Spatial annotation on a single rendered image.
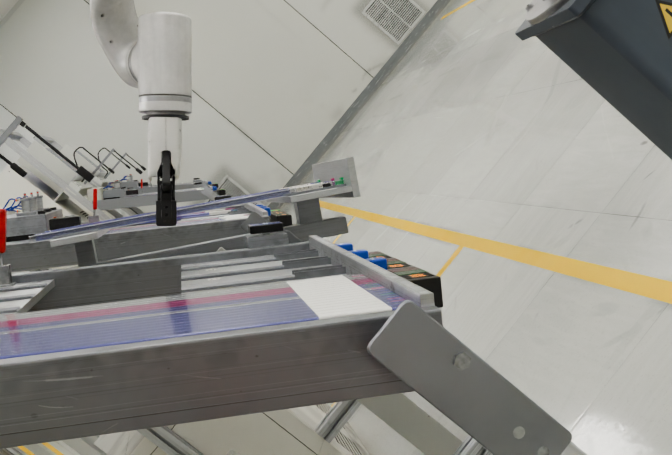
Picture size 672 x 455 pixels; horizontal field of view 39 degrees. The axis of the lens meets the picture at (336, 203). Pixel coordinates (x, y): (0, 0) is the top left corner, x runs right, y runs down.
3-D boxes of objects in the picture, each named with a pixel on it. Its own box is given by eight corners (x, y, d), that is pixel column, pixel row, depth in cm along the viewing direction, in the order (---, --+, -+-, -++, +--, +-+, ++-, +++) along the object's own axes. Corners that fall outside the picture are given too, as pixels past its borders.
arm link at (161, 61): (126, 98, 151) (154, 93, 144) (125, 16, 151) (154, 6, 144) (172, 101, 156) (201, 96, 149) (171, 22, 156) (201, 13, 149)
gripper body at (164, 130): (142, 113, 154) (142, 181, 154) (140, 107, 144) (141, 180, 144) (188, 113, 156) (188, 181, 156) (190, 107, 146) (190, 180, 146)
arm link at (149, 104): (139, 100, 154) (139, 118, 154) (138, 94, 145) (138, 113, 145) (190, 100, 155) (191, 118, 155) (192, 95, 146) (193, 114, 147)
